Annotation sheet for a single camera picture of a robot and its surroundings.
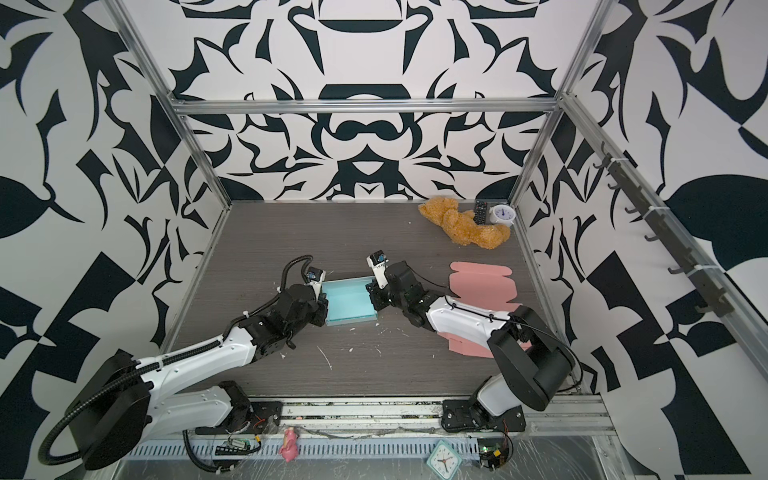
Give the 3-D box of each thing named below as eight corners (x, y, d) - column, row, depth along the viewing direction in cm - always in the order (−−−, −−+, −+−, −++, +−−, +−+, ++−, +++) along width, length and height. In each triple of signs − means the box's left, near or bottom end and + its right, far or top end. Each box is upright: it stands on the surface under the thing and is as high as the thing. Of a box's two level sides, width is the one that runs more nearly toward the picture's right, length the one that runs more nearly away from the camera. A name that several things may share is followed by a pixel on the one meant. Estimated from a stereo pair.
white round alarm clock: (492, 226, 115) (494, 221, 113) (487, 209, 121) (488, 204, 119) (516, 226, 115) (519, 221, 113) (510, 209, 121) (512, 204, 119)
